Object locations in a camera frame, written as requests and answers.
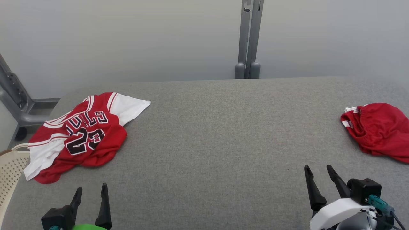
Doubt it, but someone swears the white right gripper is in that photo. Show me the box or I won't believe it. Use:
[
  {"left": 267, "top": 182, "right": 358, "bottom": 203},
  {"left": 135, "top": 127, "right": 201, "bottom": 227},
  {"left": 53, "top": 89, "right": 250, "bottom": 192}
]
[{"left": 304, "top": 164, "right": 372, "bottom": 230}]

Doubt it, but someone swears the grey metal wheeled stand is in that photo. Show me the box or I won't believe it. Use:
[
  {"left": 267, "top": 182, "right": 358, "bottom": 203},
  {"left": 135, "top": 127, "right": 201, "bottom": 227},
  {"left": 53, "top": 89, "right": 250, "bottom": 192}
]
[{"left": 0, "top": 53, "right": 61, "bottom": 142}]

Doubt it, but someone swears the red shorts white trim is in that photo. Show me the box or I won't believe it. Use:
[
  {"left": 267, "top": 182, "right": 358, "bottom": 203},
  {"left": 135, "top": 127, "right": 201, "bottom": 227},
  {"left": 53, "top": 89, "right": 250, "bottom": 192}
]
[{"left": 340, "top": 102, "right": 409, "bottom": 164}]

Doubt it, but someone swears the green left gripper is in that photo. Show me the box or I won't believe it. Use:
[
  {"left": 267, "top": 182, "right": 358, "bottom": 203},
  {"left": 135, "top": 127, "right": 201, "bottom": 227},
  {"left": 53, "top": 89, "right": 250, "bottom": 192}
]
[{"left": 69, "top": 183, "right": 112, "bottom": 230}]

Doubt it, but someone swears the grey vertical partition post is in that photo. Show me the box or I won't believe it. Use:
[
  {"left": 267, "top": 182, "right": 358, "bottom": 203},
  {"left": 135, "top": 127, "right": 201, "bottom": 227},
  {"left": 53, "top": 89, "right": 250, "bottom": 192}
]
[{"left": 235, "top": 0, "right": 265, "bottom": 80}]

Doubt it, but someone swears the cream perforated laundry basket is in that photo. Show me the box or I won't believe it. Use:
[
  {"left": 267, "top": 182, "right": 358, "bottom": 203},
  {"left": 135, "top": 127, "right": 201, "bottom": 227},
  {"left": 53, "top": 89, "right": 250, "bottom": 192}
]
[{"left": 0, "top": 143, "right": 31, "bottom": 224}]

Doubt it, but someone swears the red white jersey number 23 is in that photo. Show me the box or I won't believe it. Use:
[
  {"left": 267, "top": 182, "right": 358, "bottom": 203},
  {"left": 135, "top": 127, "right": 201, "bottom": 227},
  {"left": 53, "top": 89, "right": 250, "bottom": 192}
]
[{"left": 23, "top": 92, "right": 151, "bottom": 185}]

